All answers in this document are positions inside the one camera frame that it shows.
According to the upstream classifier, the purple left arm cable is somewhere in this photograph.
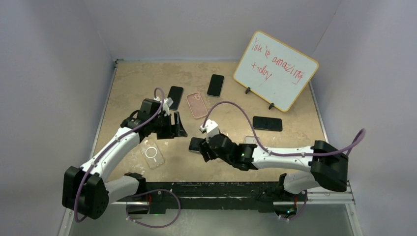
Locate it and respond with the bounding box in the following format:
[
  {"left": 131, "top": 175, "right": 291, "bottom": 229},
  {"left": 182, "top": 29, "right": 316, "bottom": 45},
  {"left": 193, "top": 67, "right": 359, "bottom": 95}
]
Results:
[{"left": 73, "top": 88, "right": 166, "bottom": 223}]

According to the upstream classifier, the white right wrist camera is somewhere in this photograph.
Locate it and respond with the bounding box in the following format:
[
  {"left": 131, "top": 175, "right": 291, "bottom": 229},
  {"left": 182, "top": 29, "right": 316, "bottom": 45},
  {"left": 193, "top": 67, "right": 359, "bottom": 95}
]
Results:
[{"left": 199, "top": 119, "right": 220, "bottom": 140}]

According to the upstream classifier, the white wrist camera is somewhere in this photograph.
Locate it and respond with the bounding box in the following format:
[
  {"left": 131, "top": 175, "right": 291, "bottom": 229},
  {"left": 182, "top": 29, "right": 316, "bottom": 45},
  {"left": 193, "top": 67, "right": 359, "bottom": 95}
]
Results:
[
  {"left": 199, "top": 119, "right": 220, "bottom": 140},
  {"left": 162, "top": 97, "right": 173, "bottom": 116}
]

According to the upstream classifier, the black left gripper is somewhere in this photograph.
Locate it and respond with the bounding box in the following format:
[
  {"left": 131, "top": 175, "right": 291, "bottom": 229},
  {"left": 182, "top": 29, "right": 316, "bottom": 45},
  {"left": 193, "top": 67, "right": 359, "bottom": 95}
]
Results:
[{"left": 150, "top": 112, "right": 186, "bottom": 140}]

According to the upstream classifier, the yellow framed whiteboard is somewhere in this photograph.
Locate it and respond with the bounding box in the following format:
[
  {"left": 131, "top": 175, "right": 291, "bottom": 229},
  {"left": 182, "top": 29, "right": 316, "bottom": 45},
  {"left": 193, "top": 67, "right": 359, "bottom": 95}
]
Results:
[{"left": 233, "top": 30, "right": 319, "bottom": 112}]

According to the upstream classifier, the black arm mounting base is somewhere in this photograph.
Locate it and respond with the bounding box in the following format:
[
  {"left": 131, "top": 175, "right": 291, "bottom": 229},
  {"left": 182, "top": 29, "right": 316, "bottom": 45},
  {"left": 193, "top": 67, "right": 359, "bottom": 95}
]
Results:
[{"left": 120, "top": 175, "right": 307, "bottom": 218}]

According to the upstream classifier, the aluminium table frame rail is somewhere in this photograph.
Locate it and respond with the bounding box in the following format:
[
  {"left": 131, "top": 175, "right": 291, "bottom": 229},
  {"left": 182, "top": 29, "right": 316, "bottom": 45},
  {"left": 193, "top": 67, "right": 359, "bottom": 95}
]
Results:
[{"left": 58, "top": 59, "right": 119, "bottom": 236}]

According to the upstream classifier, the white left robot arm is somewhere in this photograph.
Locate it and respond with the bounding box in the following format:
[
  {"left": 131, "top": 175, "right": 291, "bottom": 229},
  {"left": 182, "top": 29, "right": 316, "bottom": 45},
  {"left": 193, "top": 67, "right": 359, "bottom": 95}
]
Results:
[{"left": 62, "top": 97, "right": 187, "bottom": 219}]

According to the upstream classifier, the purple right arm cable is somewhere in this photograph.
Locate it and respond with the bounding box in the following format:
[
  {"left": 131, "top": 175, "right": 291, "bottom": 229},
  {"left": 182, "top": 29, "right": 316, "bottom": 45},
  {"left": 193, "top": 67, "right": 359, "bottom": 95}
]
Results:
[{"left": 202, "top": 101, "right": 366, "bottom": 158}]

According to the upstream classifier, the black phone with white reflection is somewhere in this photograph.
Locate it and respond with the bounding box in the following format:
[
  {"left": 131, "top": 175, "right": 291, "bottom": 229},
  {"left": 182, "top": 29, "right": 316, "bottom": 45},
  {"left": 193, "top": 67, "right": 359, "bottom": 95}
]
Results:
[{"left": 188, "top": 137, "right": 205, "bottom": 154}]

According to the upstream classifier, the frosted clear phone case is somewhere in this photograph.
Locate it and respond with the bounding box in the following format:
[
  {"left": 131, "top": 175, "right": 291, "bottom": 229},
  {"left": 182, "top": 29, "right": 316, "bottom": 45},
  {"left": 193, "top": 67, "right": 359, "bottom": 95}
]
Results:
[{"left": 244, "top": 136, "right": 258, "bottom": 144}]

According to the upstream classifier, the clear magsafe case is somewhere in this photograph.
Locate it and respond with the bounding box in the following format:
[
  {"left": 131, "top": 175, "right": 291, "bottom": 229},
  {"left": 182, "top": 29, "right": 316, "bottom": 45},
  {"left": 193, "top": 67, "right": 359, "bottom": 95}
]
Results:
[
  {"left": 219, "top": 130, "right": 229, "bottom": 136},
  {"left": 139, "top": 139, "right": 165, "bottom": 170}
]

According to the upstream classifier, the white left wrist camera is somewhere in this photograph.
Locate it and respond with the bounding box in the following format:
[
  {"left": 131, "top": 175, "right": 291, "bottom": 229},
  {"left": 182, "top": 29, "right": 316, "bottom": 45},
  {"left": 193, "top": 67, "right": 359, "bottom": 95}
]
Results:
[{"left": 162, "top": 97, "right": 173, "bottom": 116}]

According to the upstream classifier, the pink phone case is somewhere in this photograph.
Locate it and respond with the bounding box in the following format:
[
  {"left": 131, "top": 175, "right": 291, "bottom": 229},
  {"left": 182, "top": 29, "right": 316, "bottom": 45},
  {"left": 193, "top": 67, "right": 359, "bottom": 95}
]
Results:
[{"left": 186, "top": 92, "right": 208, "bottom": 119}]

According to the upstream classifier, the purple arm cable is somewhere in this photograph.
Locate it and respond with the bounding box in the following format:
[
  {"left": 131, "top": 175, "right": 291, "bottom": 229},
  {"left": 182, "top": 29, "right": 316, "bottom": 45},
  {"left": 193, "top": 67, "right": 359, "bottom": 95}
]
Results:
[
  {"left": 202, "top": 101, "right": 366, "bottom": 158},
  {"left": 73, "top": 88, "right": 166, "bottom": 223}
]

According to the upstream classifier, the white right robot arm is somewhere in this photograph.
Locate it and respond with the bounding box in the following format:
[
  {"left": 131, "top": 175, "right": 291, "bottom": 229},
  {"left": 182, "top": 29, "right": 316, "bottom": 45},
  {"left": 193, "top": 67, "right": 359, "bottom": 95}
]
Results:
[{"left": 199, "top": 134, "right": 348, "bottom": 200}]

